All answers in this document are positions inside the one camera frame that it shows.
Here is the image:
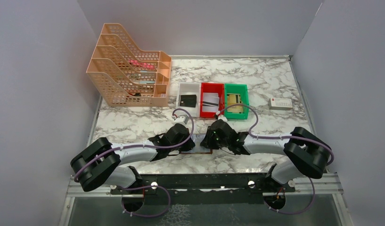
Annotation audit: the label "brown leather card holder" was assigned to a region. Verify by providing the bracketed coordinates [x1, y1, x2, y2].
[180, 134, 213, 154]

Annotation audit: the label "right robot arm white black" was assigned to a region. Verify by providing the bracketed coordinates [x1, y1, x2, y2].
[200, 120, 334, 186]

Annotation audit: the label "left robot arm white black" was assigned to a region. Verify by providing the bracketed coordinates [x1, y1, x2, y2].
[70, 123, 195, 192]

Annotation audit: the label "black card in white bin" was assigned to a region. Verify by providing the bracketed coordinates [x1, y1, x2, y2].
[179, 95, 197, 108]

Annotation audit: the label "white cards in red bin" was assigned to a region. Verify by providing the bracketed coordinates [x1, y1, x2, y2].
[201, 93, 220, 113]

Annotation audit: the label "gold cards in green bin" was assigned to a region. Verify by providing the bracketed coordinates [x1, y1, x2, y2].
[227, 93, 244, 114]

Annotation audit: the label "small white card box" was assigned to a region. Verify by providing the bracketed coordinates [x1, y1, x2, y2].
[269, 97, 293, 110]

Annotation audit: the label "red plastic bin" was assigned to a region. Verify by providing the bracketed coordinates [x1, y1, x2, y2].
[199, 83, 225, 118]

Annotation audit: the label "white plastic bin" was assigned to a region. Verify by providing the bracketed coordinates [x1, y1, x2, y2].
[176, 82, 201, 118]

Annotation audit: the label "green plastic bin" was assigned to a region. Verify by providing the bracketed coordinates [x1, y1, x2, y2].
[224, 83, 249, 120]

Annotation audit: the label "peach plastic file organizer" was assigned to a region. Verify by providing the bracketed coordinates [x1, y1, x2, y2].
[86, 23, 172, 107]

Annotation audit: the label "pink item in organizer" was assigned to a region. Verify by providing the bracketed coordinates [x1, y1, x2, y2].
[129, 60, 155, 70]

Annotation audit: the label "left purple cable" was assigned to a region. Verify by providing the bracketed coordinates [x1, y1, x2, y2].
[74, 108, 196, 183]

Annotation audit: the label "purple cable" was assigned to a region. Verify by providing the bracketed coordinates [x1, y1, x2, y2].
[74, 108, 196, 183]
[214, 104, 335, 166]

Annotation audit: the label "black mounting rail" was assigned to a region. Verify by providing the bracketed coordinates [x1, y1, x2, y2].
[110, 173, 295, 205]

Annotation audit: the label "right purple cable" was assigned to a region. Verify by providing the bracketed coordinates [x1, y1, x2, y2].
[214, 104, 335, 166]

